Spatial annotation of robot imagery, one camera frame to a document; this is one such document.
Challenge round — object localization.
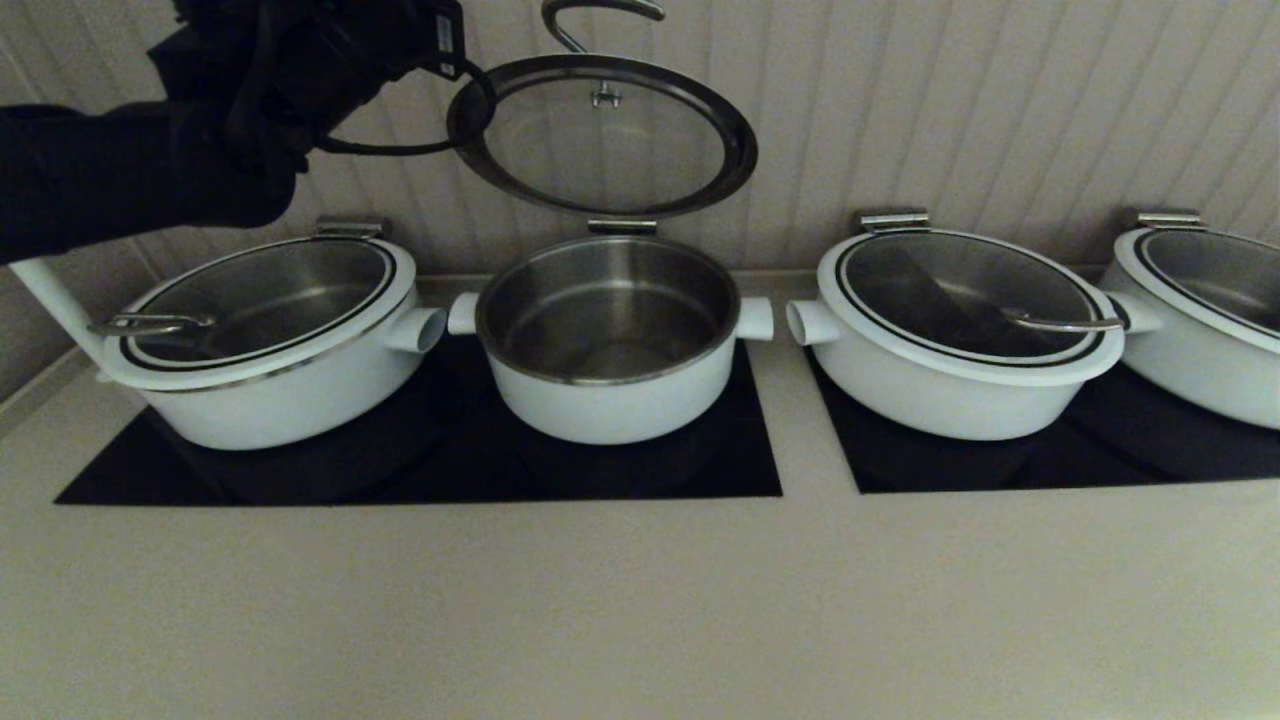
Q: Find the glass lid with white rim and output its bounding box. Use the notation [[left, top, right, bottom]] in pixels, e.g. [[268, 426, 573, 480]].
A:
[[447, 0, 760, 222]]

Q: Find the white left pot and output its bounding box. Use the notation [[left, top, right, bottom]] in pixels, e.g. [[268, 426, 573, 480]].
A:
[[90, 236, 421, 393]]

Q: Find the white steel-lined pot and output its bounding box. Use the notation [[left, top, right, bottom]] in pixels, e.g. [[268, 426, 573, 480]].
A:
[[447, 235, 774, 446], [138, 305, 448, 451], [1100, 290, 1280, 432], [785, 298, 1111, 442]]

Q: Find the white far right pot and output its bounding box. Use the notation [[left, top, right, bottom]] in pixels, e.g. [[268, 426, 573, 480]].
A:
[[1112, 227, 1280, 357]]

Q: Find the white slanted pole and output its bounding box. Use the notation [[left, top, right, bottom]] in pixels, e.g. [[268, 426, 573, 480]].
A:
[[10, 257, 113, 373]]

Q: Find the black induction cooktop plate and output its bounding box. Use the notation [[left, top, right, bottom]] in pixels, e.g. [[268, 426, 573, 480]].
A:
[[805, 350, 1280, 495], [57, 335, 783, 506]]

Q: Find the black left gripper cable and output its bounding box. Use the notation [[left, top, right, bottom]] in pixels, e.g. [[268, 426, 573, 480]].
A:
[[315, 60, 498, 158]]

